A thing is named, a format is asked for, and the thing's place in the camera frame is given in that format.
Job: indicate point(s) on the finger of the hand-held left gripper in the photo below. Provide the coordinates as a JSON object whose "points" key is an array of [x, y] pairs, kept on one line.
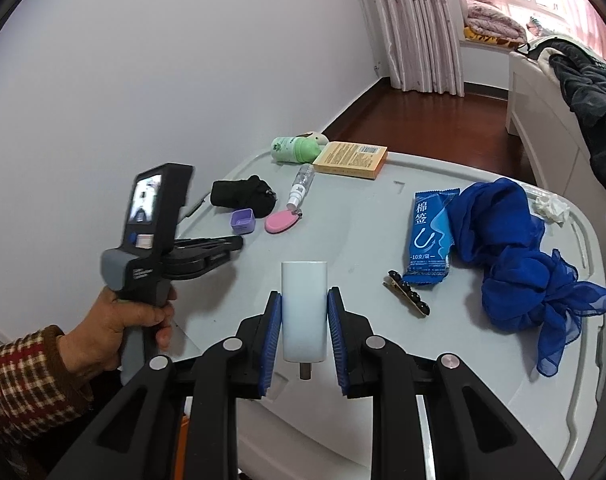
{"points": [[218, 246]]}

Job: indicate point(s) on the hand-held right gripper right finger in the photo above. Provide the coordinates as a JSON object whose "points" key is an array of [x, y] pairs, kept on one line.
{"points": [[338, 340]]}

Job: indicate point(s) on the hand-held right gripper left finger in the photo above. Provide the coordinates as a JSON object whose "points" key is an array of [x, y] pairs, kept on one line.
{"points": [[270, 340]]}

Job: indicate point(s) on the white charger plug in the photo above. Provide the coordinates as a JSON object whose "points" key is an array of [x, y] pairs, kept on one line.
{"points": [[304, 310]]}

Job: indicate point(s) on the person's left hand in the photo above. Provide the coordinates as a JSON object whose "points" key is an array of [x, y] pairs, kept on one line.
{"points": [[108, 330]]}

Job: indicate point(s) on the purple square lens case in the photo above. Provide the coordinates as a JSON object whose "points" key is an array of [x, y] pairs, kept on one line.
{"points": [[243, 221]]}

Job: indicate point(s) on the black cloth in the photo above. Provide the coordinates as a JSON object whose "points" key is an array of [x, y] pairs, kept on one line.
{"points": [[243, 192]]}

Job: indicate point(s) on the pink oval key fob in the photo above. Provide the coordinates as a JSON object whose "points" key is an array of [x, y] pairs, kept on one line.
{"points": [[280, 221]]}

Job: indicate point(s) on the black beaded hair clip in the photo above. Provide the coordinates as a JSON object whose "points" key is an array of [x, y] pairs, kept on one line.
{"points": [[408, 294]]}

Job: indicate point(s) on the small clear spray bottle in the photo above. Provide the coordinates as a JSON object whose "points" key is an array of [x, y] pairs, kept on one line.
{"points": [[301, 186]]}

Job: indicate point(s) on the pale green foam bottle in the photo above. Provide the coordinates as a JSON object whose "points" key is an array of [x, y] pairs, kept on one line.
{"points": [[293, 150]]}

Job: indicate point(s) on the blue cotton swab packet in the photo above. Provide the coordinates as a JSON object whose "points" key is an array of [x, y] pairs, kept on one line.
{"points": [[430, 240]]}

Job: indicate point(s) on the flat yellow cardboard box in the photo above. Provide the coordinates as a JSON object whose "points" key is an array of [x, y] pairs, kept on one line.
{"points": [[350, 159]]}

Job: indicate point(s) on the blue sheer scarf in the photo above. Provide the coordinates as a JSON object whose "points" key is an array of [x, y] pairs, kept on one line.
{"points": [[523, 260]]}

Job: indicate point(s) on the white crumpled tissue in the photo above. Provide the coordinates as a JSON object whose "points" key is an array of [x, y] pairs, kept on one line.
{"points": [[550, 207]]}

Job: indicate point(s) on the pink dotted curtain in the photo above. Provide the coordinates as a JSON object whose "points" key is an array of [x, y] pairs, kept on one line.
{"points": [[418, 25]]}

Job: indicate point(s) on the folded floral quilt pile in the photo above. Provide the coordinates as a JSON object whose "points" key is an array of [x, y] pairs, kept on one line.
{"points": [[493, 22]]}

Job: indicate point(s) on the white bed frame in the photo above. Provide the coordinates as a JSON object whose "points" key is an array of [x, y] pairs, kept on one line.
{"points": [[538, 110]]}

